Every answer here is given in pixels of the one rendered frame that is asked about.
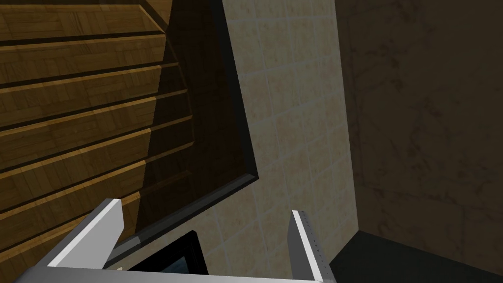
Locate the black glossy appliance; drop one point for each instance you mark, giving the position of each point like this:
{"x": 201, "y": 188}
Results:
{"x": 175, "y": 257}

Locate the dark-framed window with wooden blinds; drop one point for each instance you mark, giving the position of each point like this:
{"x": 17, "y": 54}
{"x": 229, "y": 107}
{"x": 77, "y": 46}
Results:
{"x": 78, "y": 118}

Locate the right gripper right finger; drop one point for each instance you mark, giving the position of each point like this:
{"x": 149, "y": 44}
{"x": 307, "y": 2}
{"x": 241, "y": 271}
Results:
{"x": 304, "y": 255}

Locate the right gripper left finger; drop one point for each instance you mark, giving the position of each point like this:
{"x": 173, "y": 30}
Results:
{"x": 94, "y": 239}

